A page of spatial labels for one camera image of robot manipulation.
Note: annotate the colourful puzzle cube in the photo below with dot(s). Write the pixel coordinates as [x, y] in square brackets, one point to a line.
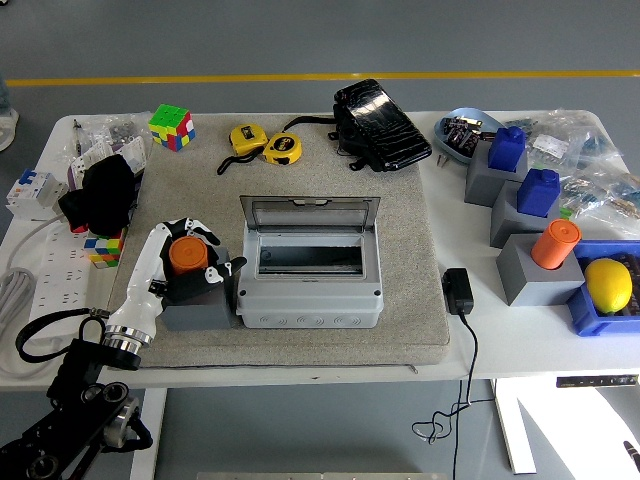
[172, 127]
[102, 252]

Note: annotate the black power adapter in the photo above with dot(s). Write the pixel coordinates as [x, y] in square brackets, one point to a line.
[457, 292]

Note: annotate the grey-brown mat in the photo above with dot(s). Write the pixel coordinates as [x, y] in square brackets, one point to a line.
[325, 345]

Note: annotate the black glossy pouch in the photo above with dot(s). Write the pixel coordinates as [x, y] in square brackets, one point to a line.
[385, 130]

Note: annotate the white circuit breaker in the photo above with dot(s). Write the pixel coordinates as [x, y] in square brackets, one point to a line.
[35, 195]

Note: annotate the green plastic piece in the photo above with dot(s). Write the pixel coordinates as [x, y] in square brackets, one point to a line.
[565, 212]

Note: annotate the transparent hinged box lid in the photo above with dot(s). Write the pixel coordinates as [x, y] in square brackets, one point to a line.
[310, 215]

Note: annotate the thin metal screwdriver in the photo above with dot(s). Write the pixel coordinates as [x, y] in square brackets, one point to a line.
[77, 137]

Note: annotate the black table control panel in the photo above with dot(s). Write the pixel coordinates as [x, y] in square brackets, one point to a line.
[597, 381]

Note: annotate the grey electrical box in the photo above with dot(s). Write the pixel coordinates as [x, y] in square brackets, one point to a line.
[310, 305]

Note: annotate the person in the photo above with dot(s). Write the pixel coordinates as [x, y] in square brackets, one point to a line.
[6, 132]

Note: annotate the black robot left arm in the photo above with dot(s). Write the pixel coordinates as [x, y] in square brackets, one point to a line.
[75, 395]

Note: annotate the white table leg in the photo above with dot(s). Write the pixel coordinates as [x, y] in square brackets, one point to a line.
[147, 440]
[515, 440]

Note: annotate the light blue bowl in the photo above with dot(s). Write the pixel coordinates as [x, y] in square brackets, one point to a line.
[442, 142]

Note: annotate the clear bags of components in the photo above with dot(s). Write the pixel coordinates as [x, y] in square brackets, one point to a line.
[590, 150]

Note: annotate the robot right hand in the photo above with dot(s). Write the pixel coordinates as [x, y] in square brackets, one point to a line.
[632, 450]

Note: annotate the orange cylinder battery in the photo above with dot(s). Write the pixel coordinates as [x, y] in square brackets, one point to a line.
[555, 245]
[189, 255]

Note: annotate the blue block battery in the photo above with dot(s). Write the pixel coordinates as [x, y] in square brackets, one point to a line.
[537, 192]
[506, 147]

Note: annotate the dark small components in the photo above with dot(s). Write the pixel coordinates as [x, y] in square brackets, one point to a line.
[462, 132]

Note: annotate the yellow lemon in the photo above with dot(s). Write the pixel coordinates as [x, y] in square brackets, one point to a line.
[607, 285]

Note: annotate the black cloth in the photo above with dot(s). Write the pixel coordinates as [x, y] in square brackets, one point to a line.
[105, 195]

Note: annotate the yellow tape measure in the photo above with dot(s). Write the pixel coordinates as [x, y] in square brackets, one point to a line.
[245, 137]
[282, 147]

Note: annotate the clear bags of screws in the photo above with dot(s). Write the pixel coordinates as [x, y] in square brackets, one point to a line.
[120, 130]

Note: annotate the white plug packet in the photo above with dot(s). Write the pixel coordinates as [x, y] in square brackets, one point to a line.
[137, 156]

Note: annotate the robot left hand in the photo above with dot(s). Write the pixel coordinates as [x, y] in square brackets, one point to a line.
[145, 270]

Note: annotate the white power strip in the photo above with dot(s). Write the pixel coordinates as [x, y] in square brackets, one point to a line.
[60, 280]

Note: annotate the grey holder block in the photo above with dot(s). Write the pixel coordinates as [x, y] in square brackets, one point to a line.
[530, 285]
[505, 220]
[480, 180]
[200, 315]

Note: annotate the blue plastic bin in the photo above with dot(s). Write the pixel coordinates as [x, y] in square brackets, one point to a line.
[585, 315]

